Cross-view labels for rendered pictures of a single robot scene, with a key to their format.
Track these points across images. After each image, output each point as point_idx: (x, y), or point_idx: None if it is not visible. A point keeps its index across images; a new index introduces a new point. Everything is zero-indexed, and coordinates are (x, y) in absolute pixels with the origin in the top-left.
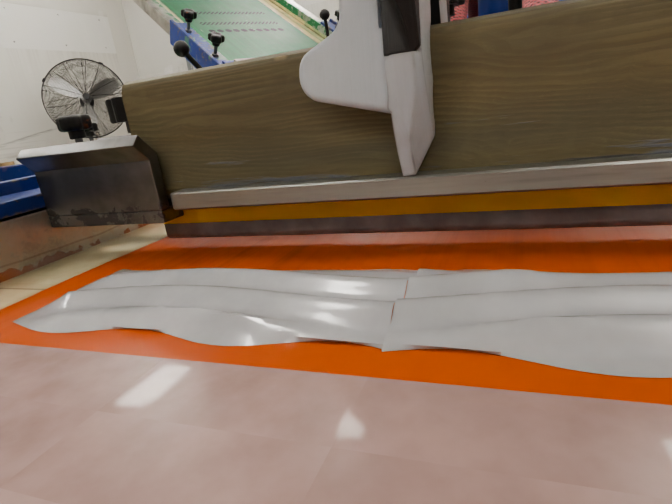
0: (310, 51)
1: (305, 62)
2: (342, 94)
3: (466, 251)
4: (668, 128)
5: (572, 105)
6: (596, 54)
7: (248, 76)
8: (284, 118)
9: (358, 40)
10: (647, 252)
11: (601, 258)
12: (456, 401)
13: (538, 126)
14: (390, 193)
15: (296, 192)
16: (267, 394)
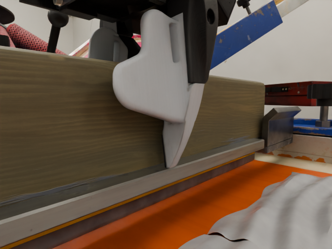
0: (126, 62)
1: (123, 71)
2: (152, 105)
3: (185, 211)
4: (232, 133)
5: (214, 122)
6: (219, 101)
7: (11, 66)
8: (56, 122)
9: (160, 66)
10: (236, 186)
11: (234, 194)
12: None
13: (205, 132)
14: (162, 183)
15: (87, 203)
16: None
